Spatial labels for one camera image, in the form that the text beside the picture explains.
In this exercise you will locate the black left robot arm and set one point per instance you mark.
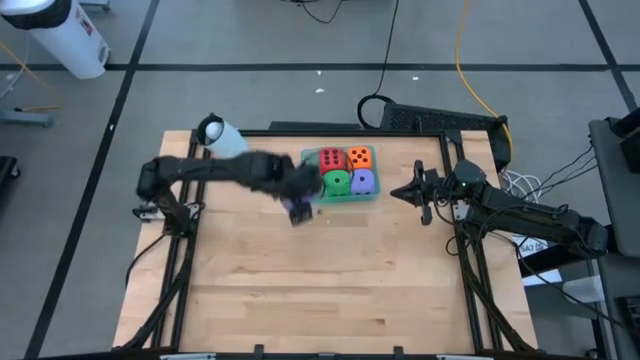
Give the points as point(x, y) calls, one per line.
point(210, 169)

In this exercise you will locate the black floor object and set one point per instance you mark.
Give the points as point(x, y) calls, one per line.
point(7, 167)

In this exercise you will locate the teal translucent plastic tray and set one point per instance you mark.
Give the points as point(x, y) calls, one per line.
point(350, 199)

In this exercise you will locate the black perforated panel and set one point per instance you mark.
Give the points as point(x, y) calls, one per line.
point(440, 120)

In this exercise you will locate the black aluminium table frame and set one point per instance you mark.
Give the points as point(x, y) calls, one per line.
point(192, 280)

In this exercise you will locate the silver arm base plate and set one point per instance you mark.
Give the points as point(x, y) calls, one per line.
point(146, 212)
point(457, 210)

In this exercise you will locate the green foam die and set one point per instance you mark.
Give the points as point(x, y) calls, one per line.
point(336, 183)

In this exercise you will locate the white cylindrical bin black rim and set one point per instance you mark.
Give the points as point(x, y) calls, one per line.
point(65, 40)

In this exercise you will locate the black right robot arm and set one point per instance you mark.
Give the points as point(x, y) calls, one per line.
point(540, 220)

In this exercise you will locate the red foam die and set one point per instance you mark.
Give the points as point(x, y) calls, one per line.
point(332, 161)

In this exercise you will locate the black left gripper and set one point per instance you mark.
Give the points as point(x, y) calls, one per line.
point(295, 182)

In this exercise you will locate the white printed paper sign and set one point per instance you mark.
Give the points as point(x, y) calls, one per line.
point(532, 247)

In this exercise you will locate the black device on desk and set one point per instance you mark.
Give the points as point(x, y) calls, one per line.
point(631, 145)

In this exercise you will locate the black desk edge bar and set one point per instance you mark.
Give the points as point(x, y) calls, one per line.
point(570, 255)

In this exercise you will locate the black frame bracket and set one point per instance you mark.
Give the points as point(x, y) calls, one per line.
point(398, 350)
point(259, 349)

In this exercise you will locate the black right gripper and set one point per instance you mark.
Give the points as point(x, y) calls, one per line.
point(440, 190)

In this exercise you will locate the grey floor stand base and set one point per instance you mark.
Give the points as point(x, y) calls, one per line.
point(25, 117)

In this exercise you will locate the grey side desk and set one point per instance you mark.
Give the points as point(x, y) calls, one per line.
point(612, 200)

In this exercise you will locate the orange foam die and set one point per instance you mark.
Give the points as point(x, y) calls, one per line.
point(360, 158)

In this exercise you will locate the purple foam die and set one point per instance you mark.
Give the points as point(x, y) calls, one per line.
point(363, 182)
point(286, 204)

